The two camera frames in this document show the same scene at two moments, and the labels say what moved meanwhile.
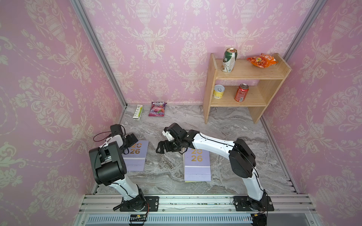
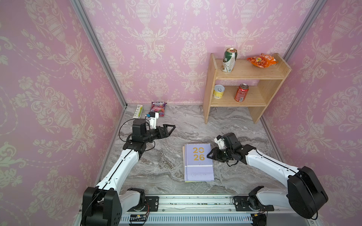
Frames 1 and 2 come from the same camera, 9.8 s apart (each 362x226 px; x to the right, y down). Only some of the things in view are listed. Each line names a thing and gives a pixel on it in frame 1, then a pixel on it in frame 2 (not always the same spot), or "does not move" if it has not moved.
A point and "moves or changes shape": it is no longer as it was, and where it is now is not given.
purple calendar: x=135 y=159 moves or changes shape
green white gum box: x=138 y=112 does not move
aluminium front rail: x=196 y=210 does not move
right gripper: x=166 y=143 -> x=215 y=154
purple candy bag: x=157 y=109 does not move
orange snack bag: x=262 y=60 does not move
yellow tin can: x=218 y=91 does not move
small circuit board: x=138 y=217 does not move
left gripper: x=131 y=141 -> x=166 y=134
